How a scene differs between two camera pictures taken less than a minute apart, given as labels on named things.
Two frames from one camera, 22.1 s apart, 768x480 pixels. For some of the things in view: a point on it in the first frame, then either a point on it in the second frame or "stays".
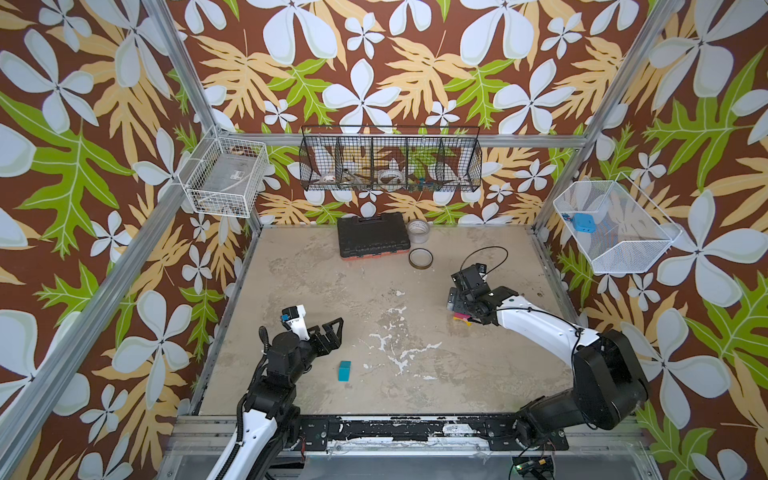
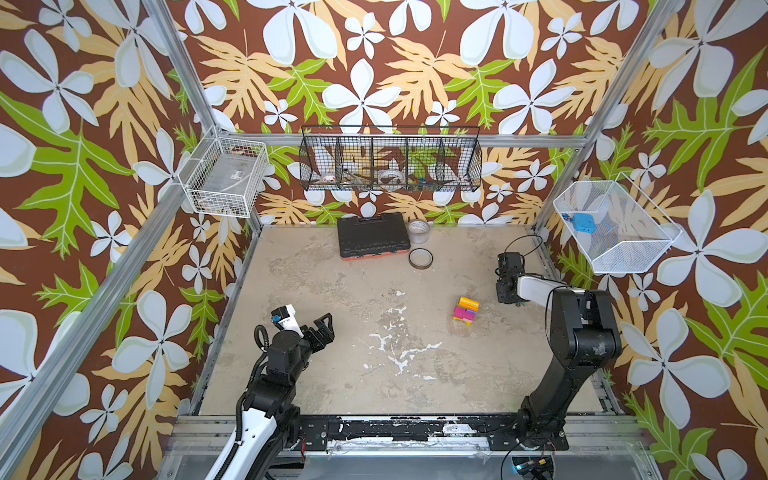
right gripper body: x=470 y=301 -> x=509 y=275
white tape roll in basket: x=391 y=177 stays
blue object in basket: x=584 y=222 stays
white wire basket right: x=616 y=227 stays
